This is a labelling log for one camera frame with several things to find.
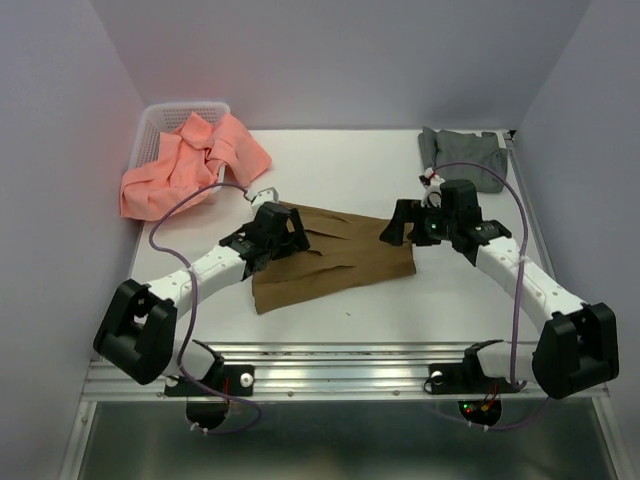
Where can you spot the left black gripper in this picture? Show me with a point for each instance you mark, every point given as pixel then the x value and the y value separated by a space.
pixel 295 241

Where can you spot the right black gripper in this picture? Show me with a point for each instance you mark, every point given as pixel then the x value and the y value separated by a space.
pixel 405 211

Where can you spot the tan brown skirt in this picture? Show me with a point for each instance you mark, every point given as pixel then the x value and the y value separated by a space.
pixel 345 252

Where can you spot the grey pleated skirt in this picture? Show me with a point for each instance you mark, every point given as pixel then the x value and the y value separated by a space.
pixel 461 156

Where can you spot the pink skirt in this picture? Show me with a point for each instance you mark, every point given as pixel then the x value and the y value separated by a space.
pixel 233 145

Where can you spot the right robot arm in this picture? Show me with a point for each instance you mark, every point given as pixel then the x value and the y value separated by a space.
pixel 577 348

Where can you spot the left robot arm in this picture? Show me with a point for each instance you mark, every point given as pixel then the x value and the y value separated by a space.
pixel 147 329

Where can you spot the white perforated plastic basket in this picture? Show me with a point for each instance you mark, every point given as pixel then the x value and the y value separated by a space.
pixel 150 135

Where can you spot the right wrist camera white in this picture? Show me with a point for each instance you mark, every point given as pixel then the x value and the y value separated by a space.
pixel 431 182

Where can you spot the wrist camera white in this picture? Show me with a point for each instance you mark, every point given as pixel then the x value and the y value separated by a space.
pixel 257 198
pixel 431 182

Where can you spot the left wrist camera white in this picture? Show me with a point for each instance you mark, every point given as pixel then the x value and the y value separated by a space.
pixel 257 198

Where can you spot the aluminium mounting rail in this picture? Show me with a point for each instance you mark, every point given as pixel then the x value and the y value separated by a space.
pixel 303 372

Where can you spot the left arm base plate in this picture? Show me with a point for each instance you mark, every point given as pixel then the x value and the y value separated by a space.
pixel 234 380

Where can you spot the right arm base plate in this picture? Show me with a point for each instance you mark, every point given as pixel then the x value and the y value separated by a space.
pixel 446 379

